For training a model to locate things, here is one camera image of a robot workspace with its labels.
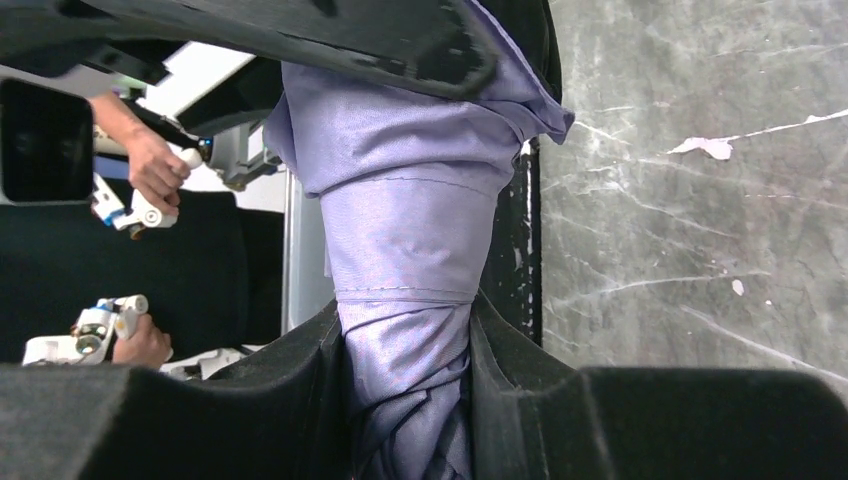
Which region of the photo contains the white teleoperation controller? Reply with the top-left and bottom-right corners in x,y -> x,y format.
90,173 -> 178,240
21,295 -> 149,366

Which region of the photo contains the operator lower hand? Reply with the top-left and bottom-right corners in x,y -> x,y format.
112,314 -> 172,369

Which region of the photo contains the white teleoperation controller upper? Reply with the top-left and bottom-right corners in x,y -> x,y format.
90,173 -> 178,240

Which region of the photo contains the purple folding umbrella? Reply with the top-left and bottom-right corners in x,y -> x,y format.
264,1 -> 574,479

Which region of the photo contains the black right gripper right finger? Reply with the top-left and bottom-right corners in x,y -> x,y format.
471,296 -> 847,479

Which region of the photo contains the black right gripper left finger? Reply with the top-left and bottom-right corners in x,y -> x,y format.
1,304 -> 352,479

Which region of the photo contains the white teleoperation controller lower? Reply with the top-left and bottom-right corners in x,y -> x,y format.
21,295 -> 149,366

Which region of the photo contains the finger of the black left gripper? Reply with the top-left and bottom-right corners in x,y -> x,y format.
1,1 -> 496,100

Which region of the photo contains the operator upper hand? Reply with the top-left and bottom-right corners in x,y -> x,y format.
88,92 -> 191,216

